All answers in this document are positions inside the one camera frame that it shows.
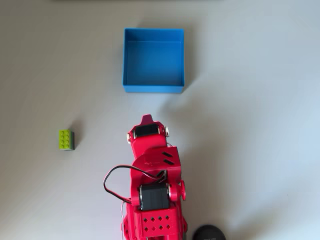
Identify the blue plastic box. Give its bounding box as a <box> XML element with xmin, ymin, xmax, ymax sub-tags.
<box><xmin>121</xmin><ymin>27</ymin><xmax>186</xmax><ymax>94</ymax></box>

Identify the black gooseneck stand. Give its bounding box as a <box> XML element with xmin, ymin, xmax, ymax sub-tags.
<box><xmin>191</xmin><ymin>224</ymin><xmax>227</xmax><ymax>240</ymax></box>

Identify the green yellow toy brick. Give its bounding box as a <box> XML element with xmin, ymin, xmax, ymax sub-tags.
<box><xmin>58</xmin><ymin>128</ymin><xmax>76</xmax><ymax>152</ymax></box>

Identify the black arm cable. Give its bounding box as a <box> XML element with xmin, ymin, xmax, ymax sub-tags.
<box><xmin>102</xmin><ymin>165</ymin><xmax>168</xmax><ymax>204</ymax></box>

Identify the white thin cable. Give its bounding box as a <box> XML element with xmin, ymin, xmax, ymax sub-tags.
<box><xmin>120</xmin><ymin>201</ymin><xmax>126</xmax><ymax>240</ymax></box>

